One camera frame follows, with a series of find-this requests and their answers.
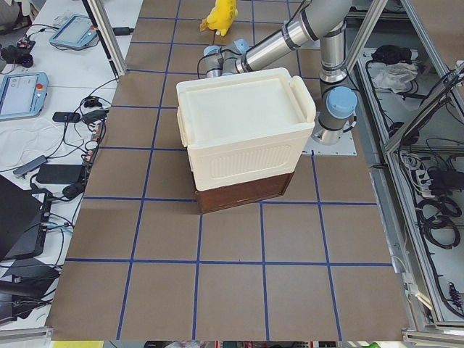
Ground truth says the dark brown wooden drawer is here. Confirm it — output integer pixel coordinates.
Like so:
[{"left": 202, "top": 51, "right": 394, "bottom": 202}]
[{"left": 194, "top": 172, "right": 294, "bottom": 214}]

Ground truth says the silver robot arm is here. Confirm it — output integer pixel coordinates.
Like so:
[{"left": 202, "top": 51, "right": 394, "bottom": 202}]
[{"left": 201, "top": 1, "right": 357, "bottom": 146}]

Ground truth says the cream plastic storage box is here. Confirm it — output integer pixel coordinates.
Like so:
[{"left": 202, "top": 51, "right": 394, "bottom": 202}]
[{"left": 176, "top": 68, "right": 316, "bottom": 191}]

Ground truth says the yellow plush dinosaur toy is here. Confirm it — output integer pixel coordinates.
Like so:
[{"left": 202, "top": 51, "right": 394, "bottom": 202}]
[{"left": 199, "top": 0, "right": 239, "bottom": 37}]

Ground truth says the black power adapter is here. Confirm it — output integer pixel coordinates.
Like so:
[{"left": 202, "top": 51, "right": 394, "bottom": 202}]
[{"left": 36, "top": 164, "right": 83, "bottom": 184}]

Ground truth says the white crumpled cloth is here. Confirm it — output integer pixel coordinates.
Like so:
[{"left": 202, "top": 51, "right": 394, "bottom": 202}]
[{"left": 373, "top": 62, "right": 418, "bottom": 94}]

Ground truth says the blue teach pendant far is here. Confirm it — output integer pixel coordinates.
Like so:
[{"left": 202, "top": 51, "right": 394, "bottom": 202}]
[{"left": 49, "top": 14, "right": 97, "bottom": 50}]

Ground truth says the blue teach pendant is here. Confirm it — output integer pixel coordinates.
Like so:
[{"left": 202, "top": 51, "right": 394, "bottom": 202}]
[
  {"left": 49, "top": 14, "right": 97, "bottom": 50},
  {"left": 1, "top": 72, "right": 49, "bottom": 121}
]

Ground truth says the black laptop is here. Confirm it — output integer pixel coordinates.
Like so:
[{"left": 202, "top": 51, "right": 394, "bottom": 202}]
[{"left": 1, "top": 177, "right": 51, "bottom": 261}]

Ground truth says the blue teach pendant near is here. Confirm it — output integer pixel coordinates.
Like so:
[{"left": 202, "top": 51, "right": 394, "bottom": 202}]
[{"left": 1, "top": 72, "right": 49, "bottom": 121}]

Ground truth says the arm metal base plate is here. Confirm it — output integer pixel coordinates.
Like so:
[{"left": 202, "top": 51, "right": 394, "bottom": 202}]
[{"left": 302, "top": 112, "right": 357, "bottom": 157}]

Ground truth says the aluminium frame post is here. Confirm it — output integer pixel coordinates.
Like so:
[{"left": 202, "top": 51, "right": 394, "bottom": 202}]
[{"left": 82, "top": 0, "right": 127, "bottom": 79}]

